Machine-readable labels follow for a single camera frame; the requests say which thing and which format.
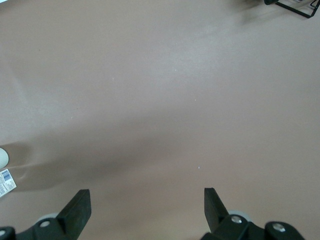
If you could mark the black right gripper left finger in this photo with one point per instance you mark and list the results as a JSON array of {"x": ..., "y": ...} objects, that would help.
[{"x": 72, "y": 215}]

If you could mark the white mug with grey inside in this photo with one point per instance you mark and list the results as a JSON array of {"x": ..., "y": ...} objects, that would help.
[{"x": 3, "y": 157}]

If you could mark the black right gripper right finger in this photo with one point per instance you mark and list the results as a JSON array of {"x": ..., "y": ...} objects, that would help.
[{"x": 217, "y": 217}]

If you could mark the blue white milk carton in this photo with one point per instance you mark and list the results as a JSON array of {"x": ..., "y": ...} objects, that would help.
[{"x": 6, "y": 182}]

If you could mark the brown table cover sheet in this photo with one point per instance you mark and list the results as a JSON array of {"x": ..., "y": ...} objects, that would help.
[{"x": 160, "y": 100}]

